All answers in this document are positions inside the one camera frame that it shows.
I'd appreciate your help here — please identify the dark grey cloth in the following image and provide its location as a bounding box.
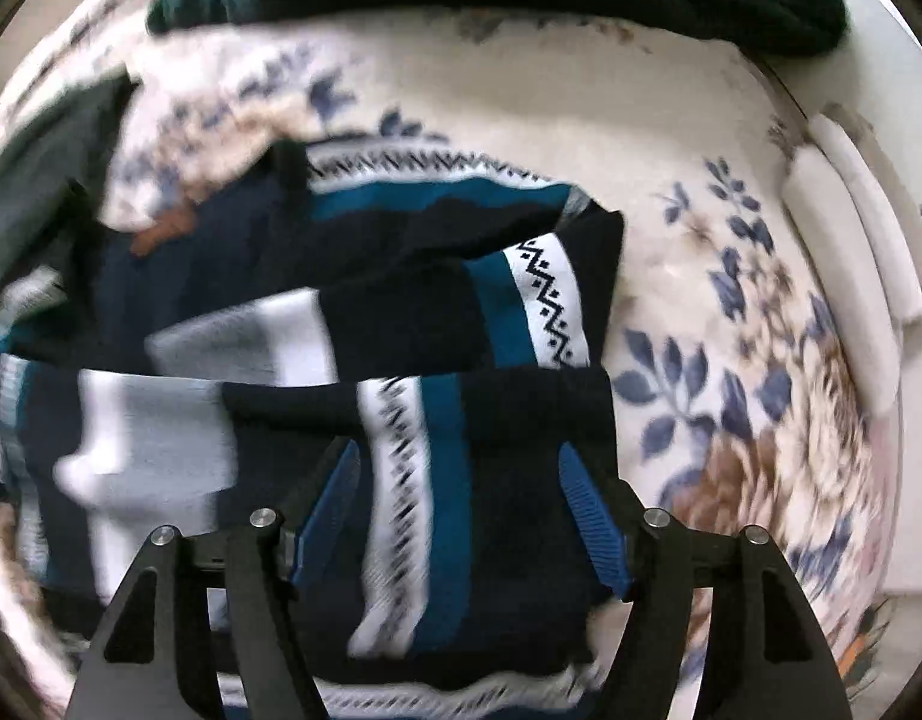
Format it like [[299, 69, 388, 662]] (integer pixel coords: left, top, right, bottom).
[[0, 73, 141, 310]]

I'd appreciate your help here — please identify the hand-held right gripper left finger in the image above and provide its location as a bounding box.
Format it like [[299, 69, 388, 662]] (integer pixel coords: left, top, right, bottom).
[[65, 435, 363, 720]]

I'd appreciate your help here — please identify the floral fleece blanket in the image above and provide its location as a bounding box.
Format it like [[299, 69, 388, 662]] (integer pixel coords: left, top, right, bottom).
[[0, 0, 916, 720]]

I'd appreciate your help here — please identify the navy striped patterned sweater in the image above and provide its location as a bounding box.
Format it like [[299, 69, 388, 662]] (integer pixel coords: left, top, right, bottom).
[[0, 139, 627, 720]]

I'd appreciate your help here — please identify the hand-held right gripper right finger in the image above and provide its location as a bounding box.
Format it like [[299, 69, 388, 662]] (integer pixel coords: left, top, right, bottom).
[[556, 441, 856, 720]]

